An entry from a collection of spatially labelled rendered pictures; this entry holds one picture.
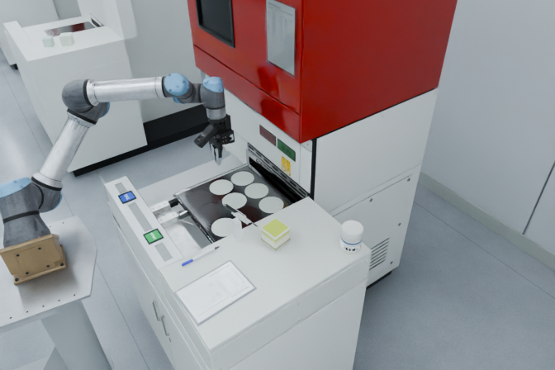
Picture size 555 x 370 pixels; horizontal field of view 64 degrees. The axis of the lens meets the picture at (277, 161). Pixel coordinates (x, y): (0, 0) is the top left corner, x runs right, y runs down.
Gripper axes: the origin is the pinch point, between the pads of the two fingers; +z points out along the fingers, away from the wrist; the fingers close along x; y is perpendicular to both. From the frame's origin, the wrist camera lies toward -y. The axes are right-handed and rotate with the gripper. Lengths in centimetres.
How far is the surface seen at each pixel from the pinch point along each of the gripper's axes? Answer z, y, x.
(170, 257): 11.5, -35.1, -29.8
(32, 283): 24, -76, 2
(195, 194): 11.8, -10.8, 1.4
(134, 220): 8.3, -38.7, -5.8
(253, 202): 13.0, 6.0, -17.3
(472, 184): 69, 174, -15
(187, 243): 17.2, -25.0, -19.3
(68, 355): 71, -74, 9
